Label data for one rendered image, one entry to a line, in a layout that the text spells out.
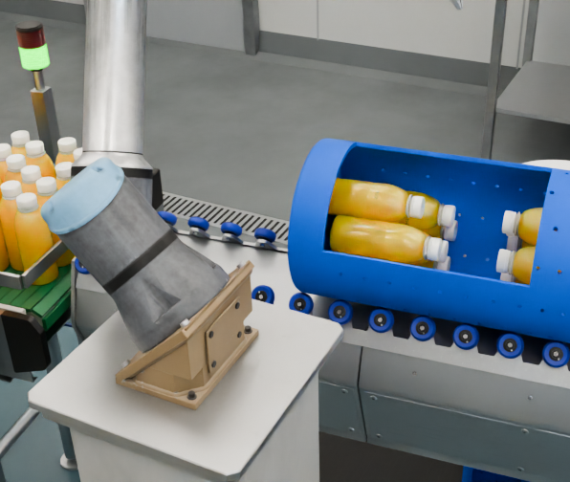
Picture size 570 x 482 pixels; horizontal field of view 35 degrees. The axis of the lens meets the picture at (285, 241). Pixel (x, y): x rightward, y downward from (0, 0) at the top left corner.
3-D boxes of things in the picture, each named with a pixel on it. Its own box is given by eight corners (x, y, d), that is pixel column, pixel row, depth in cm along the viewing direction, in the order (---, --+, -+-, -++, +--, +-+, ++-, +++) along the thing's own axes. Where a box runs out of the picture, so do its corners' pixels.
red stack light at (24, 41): (35, 51, 211) (32, 33, 208) (12, 48, 213) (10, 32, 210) (51, 41, 216) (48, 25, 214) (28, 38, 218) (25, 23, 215)
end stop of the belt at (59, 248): (27, 289, 174) (24, 275, 173) (23, 288, 174) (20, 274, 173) (128, 191, 206) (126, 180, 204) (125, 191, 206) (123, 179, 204)
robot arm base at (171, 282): (177, 333, 109) (122, 271, 108) (124, 365, 120) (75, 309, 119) (248, 262, 118) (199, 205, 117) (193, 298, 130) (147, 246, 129)
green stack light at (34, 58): (39, 71, 213) (36, 51, 211) (16, 68, 215) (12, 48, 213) (54, 61, 218) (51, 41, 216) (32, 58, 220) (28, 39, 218)
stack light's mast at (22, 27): (44, 95, 216) (32, 30, 208) (21, 92, 218) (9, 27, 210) (58, 85, 221) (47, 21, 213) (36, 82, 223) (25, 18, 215)
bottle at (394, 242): (326, 250, 157) (424, 267, 152) (333, 211, 157) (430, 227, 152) (336, 252, 163) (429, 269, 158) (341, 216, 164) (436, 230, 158)
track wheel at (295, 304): (307, 289, 164) (311, 289, 166) (284, 295, 165) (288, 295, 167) (314, 313, 163) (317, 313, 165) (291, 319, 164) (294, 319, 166)
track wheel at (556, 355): (562, 336, 150) (562, 336, 152) (537, 347, 151) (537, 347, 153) (575, 361, 149) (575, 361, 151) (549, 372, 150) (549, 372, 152)
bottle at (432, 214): (357, 175, 168) (449, 188, 163) (359, 203, 173) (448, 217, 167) (346, 198, 164) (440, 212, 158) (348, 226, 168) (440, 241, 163)
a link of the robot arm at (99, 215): (98, 292, 112) (23, 208, 110) (104, 283, 125) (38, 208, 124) (172, 229, 113) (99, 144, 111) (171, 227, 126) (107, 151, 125)
